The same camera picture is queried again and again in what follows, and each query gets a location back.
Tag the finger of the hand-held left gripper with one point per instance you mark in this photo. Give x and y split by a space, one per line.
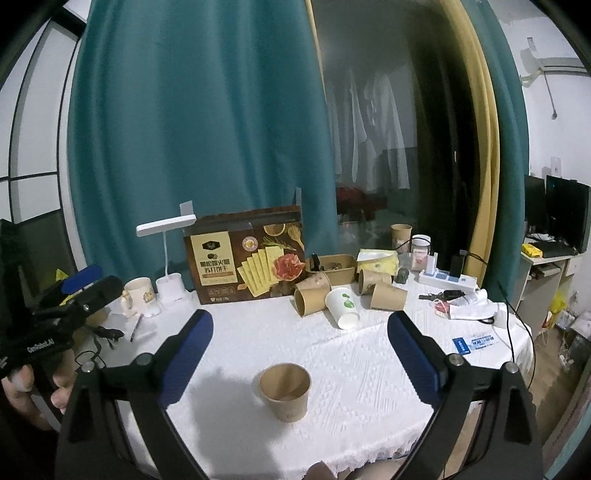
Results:
83 278
99 295

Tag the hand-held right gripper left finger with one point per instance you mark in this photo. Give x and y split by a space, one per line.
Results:
184 357

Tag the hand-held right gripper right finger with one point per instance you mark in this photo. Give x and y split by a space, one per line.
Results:
415 362

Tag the brown paper cup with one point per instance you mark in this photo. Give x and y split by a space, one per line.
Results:
388 297
400 237
310 295
285 392
371 280

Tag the white paper cup green print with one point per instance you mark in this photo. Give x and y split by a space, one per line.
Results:
342 308

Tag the person's left hand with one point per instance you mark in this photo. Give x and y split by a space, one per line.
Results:
62 392

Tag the white printed mug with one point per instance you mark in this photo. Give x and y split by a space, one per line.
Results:
138 295

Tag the black pen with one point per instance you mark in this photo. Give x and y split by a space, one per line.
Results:
135 328

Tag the blue white packet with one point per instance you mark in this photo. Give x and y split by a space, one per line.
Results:
475 342

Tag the black key bunch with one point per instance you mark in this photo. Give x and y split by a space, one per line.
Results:
438 295

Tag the white desk lamp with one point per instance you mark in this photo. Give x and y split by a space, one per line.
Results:
167 258

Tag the white cloth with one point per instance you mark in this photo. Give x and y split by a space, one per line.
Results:
471 308

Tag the small dark figurine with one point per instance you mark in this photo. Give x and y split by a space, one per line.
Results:
401 275

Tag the white power strip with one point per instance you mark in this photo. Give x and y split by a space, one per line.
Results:
447 279

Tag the white plug adapter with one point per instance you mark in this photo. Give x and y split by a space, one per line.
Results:
431 266

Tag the black charger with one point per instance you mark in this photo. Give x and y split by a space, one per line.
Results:
457 266

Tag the yellow tissue pack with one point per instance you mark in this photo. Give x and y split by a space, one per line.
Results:
377 261

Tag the clear jar white lid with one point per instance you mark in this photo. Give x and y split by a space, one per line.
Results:
421 253

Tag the brown cracker box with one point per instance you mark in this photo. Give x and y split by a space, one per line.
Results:
247 258

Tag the brown paper bowl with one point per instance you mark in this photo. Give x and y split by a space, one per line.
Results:
333 266

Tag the yellow plastic bag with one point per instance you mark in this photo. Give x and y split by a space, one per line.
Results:
558 303

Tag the white computer desk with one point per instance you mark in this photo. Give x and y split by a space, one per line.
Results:
545 272

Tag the yellow box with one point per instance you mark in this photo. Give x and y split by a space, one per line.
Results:
531 250

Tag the black keyboard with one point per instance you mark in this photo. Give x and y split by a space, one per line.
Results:
557 249

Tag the teal curtain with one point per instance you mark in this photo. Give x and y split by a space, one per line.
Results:
194 115
510 161

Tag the black computer monitor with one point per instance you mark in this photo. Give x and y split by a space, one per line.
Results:
569 213
535 203

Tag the white hanging clothes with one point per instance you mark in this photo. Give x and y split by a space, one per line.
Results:
369 134

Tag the white air conditioner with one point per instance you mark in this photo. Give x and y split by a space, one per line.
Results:
561 64

